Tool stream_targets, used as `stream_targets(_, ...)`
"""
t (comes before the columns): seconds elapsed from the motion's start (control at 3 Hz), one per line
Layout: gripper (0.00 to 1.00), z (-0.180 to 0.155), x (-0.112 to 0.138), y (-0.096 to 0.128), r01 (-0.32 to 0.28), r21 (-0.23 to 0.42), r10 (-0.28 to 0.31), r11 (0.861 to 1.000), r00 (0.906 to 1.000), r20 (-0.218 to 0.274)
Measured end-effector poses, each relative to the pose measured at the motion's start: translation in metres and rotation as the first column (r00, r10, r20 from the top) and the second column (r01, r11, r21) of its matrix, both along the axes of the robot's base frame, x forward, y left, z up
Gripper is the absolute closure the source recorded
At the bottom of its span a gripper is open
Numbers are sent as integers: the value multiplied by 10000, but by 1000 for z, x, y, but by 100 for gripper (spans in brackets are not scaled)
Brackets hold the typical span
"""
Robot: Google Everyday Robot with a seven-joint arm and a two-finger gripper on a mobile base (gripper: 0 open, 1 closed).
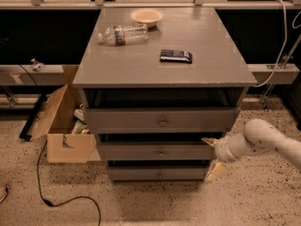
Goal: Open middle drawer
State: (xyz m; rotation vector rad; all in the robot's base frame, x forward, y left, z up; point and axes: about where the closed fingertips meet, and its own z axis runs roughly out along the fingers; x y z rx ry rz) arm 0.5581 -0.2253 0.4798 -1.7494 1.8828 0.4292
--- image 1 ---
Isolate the white bottle in box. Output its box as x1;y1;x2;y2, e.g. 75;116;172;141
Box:
73;108;85;121

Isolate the white bowl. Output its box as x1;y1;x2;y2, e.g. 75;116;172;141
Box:
131;8;164;28

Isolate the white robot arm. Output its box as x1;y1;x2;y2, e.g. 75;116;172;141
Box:
201;119;301;182

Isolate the grey drawer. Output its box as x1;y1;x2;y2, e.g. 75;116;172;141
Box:
84;107;240;134
106;167;209;181
98;143;215;160

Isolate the grey drawer cabinet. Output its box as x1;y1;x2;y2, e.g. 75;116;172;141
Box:
73;8;256;168

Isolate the white hanging cable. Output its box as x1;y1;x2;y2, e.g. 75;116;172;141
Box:
253;0;289;89

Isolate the small clear object on ledge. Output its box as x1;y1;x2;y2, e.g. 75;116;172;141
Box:
31;58;45;72

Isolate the grey top drawer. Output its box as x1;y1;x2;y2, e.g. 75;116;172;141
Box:
84;107;240;134

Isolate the open cardboard box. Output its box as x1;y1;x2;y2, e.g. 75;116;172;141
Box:
31;65;96;163

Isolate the grey bottom drawer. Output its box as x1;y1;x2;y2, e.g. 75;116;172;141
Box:
106;167;209;181

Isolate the black floor cable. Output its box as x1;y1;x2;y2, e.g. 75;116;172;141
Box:
36;140;103;226

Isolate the clear plastic water bottle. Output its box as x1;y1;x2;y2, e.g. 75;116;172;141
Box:
98;24;149;46

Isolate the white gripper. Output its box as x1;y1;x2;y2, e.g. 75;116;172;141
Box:
201;137;235;182

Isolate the dark blue snack packet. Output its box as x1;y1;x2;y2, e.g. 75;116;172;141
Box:
160;49;193;64

